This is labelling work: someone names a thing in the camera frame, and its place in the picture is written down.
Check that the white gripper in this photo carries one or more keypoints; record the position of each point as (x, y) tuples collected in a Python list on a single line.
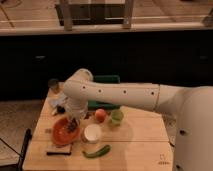
[(76, 108)]

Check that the dark grape bunch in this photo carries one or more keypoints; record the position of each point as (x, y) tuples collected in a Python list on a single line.
[(72, 126)]

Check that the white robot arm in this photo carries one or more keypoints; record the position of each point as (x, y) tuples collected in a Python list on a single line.
[(192, 107)]

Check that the white bowl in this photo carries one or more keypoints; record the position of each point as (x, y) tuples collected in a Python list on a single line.
[(92, 133)]

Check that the red bowl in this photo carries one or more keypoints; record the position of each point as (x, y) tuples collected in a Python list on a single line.
[(60, 135)]

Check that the green tray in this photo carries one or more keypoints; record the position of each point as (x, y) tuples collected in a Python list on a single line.
[(93, 105)]

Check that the red apple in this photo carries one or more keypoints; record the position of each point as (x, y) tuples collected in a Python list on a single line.
[(100, 115)]

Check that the glass jar with dark lid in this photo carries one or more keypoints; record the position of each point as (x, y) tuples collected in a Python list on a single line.
[(53, 84)]

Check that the green cup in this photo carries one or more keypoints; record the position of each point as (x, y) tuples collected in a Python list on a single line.
[(116, 116)]

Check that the green cucumber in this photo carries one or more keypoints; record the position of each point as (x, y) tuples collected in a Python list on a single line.
[(104, 150)]

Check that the black pole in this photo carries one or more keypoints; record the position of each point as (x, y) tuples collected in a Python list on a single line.
[(27, 138)]

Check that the wooden stool frame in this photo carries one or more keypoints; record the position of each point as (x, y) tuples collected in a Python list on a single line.
[(101, 15)]

